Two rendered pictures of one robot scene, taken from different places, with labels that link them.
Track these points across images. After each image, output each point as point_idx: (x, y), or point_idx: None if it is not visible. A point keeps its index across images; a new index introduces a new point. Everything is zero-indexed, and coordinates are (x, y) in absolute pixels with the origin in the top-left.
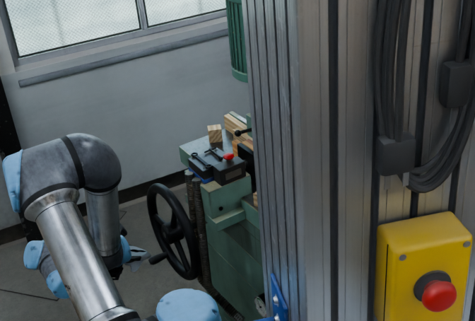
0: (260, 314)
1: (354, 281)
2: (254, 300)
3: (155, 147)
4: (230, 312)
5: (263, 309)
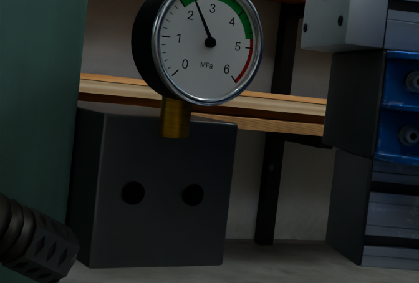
0: (200, 98)
1: None
2: (158, 27)
3: None
4: (10, 215)
5: (227, 45)
